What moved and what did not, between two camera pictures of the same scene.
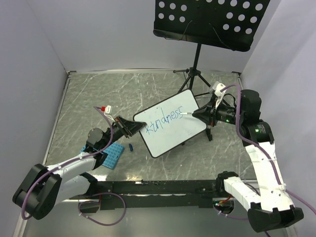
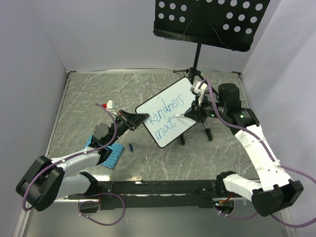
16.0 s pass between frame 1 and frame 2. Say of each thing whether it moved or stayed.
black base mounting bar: stayed
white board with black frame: moved
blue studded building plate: stayed
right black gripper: moved
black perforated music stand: stayed
